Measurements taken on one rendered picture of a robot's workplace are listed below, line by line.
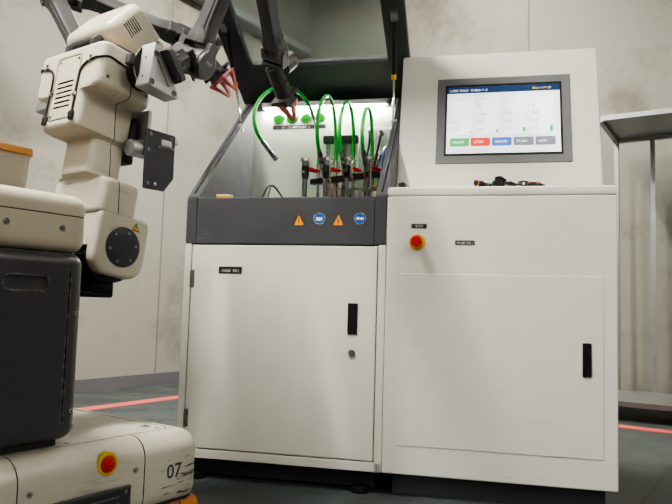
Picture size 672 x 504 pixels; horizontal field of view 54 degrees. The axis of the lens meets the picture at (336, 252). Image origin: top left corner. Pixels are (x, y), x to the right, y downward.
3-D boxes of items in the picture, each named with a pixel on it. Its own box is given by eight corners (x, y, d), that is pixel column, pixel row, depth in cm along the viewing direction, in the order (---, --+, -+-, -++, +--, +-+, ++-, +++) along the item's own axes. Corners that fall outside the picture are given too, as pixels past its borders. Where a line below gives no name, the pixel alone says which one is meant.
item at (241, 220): (195, 243, 228) (198, 197, 229) (201, 244, 232) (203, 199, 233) (373, 245, 214) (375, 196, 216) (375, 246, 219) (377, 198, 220)
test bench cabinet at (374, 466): (173, 477, 222) (184, 243, 229) (235, 443, 279) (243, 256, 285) (380, 496, 207) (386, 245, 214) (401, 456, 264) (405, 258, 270)
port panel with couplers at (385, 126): (362, 192, 269) (364, 118, 271) (363, 194, 272) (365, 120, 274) (394, 192, 266) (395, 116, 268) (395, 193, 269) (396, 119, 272)
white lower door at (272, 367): (181, 446, 222) (190, 244, 228) (184, 445, 224) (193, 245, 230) (372, 462, 208) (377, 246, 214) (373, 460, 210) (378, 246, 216)
